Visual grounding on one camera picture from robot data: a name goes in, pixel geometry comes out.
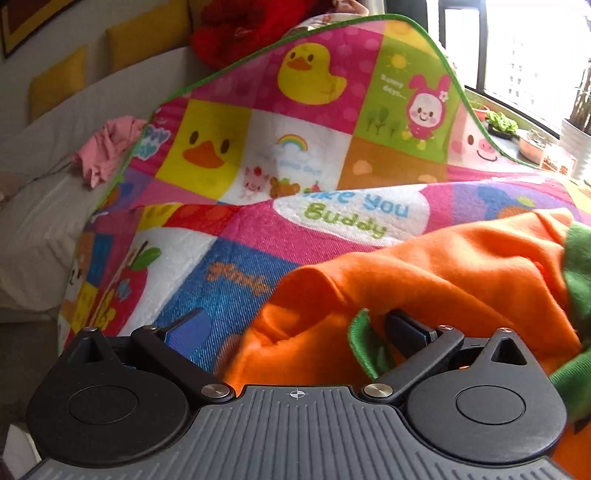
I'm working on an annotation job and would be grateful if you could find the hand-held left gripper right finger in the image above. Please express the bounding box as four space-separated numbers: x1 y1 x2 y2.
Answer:
360 310 530 408

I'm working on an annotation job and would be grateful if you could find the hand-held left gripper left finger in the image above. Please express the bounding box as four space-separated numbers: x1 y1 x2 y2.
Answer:
65 308 236 405

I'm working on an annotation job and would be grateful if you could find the orange garment with green trim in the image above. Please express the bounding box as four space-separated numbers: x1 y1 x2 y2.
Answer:
224 208 591 480

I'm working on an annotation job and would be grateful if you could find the white covered sofa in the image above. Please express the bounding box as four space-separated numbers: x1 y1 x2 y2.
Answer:
0 0 206 324

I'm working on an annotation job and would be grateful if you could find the pink garment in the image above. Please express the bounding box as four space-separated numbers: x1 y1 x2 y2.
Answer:
74 116 148 189

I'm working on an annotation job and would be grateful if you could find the colourful cartoon printed play mat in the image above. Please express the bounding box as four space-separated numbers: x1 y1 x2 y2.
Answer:
58 14 591 370

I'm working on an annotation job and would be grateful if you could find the small printed sign card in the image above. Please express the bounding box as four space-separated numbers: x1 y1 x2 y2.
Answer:
539 147 579 179

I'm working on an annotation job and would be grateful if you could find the round pot with small plant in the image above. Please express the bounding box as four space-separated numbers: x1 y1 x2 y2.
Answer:
519 129 556 163

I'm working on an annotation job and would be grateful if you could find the green succulent in black pot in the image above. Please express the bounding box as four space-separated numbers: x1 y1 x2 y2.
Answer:
485 111 520 140

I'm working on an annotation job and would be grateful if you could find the small plant in red pot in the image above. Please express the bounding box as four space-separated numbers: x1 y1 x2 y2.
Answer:
467 98 491 123

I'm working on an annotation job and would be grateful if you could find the white ribbed vase with plant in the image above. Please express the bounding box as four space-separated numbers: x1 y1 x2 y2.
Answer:
560 59 591 182

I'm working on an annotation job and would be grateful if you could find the yellow cushion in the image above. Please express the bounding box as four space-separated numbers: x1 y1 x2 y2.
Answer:
29 47 89 121
105 4 191 71

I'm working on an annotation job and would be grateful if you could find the red plush toy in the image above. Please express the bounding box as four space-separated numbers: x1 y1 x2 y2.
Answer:
191 0 342 70

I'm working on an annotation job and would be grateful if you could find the framed wall picture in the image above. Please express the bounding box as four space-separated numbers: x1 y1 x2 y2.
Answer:
0 0 80 59

